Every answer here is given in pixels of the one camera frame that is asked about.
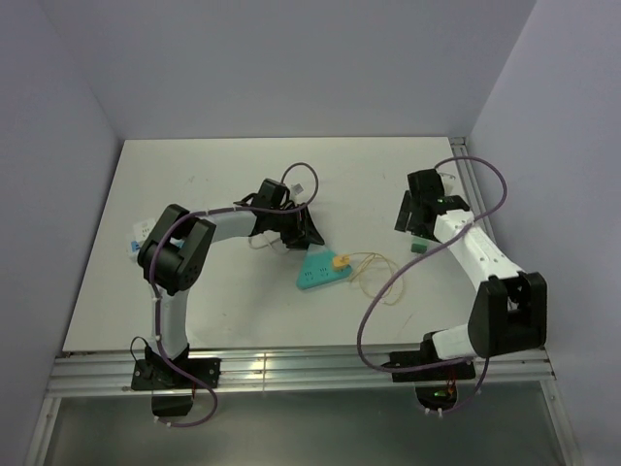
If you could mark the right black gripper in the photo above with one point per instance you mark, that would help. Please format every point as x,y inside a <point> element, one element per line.
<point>408,206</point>

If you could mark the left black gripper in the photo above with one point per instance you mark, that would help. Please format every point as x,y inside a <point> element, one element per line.
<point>304,232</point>

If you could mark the green charger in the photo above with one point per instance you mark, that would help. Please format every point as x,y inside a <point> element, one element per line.
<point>419,245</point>

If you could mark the teal triangular socket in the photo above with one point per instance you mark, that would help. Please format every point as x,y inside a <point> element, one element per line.
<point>317,268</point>

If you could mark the yellow charger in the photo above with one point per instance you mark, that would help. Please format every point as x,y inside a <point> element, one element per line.
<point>340,262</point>

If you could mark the white cube socket adapter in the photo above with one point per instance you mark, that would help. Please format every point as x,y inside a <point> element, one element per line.
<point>142,229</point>

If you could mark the white colourful power strip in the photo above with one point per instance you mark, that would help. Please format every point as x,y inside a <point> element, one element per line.
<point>133,248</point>

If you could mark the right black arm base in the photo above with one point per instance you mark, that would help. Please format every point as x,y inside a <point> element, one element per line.
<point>436,388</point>

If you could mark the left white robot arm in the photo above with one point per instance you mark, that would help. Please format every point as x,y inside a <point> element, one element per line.
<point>174,253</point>

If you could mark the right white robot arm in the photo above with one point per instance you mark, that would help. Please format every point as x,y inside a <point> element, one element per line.
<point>509,313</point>

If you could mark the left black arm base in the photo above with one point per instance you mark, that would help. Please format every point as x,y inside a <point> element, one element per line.
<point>172,394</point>

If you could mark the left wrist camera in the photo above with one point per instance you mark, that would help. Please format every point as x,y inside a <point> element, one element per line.
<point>296,189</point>

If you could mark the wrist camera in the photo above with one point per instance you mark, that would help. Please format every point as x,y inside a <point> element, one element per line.
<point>296,189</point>
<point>448,180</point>

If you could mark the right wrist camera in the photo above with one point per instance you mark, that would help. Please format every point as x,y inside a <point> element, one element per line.
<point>448,180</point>

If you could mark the aluminium front rail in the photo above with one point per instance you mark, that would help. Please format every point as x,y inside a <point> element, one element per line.
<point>101,374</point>

